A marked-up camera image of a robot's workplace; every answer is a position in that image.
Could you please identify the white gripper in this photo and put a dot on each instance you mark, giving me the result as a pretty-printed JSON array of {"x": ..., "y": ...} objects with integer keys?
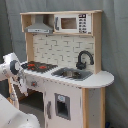
[{"x": 22, "y": 84}]

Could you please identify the toy microwave door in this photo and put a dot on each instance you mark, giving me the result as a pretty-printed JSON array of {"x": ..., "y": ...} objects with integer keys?
[{"x": 66, "y": 23}]

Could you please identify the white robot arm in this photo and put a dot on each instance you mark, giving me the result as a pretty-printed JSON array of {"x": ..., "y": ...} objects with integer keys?
[{"x": 12, "y": 68}]

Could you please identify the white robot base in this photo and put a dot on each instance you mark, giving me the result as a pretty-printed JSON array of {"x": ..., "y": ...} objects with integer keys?
[{"x": 11, "y": 117}]

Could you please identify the wooden toy kitchen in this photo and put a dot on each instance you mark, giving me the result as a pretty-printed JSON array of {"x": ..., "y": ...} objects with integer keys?
[{"x": 87, "y": 97}]

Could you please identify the right oven knob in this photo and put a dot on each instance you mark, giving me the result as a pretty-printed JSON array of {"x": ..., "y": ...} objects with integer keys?
[{"x": 34, "y": 84}]

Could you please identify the black toy stovetop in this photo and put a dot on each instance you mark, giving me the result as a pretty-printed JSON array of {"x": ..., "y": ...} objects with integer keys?
[{"x": 37, "y": 66}]

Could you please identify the grey toy sink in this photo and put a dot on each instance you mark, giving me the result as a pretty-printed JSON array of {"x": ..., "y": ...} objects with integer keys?
[{"x": 72, "y": 74}]

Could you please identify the grey range hood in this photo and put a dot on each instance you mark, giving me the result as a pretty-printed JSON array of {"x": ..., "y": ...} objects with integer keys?
[{"x": 41, "y": 23}]

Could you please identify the black toy faucet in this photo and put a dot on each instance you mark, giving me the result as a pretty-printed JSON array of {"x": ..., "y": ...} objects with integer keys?
[{"x": 81, "y": 64}]

